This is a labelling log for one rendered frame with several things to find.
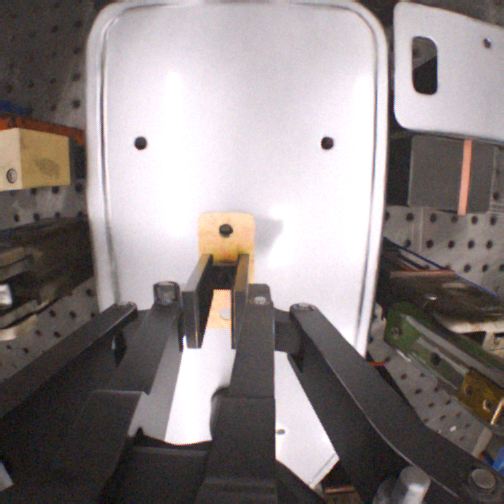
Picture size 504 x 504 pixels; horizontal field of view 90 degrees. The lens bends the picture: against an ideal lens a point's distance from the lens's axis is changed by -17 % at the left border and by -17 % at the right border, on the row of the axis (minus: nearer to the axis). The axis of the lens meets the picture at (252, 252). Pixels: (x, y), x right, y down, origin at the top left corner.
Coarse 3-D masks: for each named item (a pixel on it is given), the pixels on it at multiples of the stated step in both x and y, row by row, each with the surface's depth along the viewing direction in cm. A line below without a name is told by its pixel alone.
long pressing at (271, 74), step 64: (128, 0) 17; (192, 0) 18; (256, 0) 18; (320, 0) 18; (128, 64) 18; (192, 64) 19; (256, 64) 19; (320, 64) 19; (384, 64) 19; (128, 128) 19; (192, 128) 20; (256, 128) 20; (320, 128) 20; (384, 128) 20; (128, 192) 21; (192, 192) 21; (256, 192) 21; (320, 192) 21; (384, 192) 21; (128, 256) 22; (192, 256) 22; (256, 256) 22; (320, 256) 22; (192, 384) 25; (320, 448) 27
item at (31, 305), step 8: (16, 264) 16; (24, 264) 17; (0, 272) 15; (8, 272) 15; (16, 272) 16; (0, 280) 15; (16, 296) 18; (16, 304) 16; (24, 304) 17; (32, 304) 17; (0, 312) 15; (8, 312) 15; (16, 312) 16; (24, 312) 17; (0, 320) 15; (8, 320) 15; (0, 328) 15
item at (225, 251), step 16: (208, 224) 20; (240, 224) 20; (208, 240) 20; (224, 240) 20; (240, 240) 20; (224, 256) 20; (224, 288) 20; (224, 304) 21; (208, 320) 21; (224, 320) 21
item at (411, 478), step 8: (408, 472) 5; (416, 472) 5; (424, 472) 5; (392, 480) 5; (400, 480) 5; (408, 480) 4; (416, 480) 4; (424, 480) 4; (384, 488) 5; (392, 488) 5; (400, 488) 4; (408, 488) 4; (416, 488) 4; (424, 488) 4; (376, 496) 5; (384, 496) 5; (392, 496) 5; (400, 496) 4; (408, 496) 4; (416, 496) 4
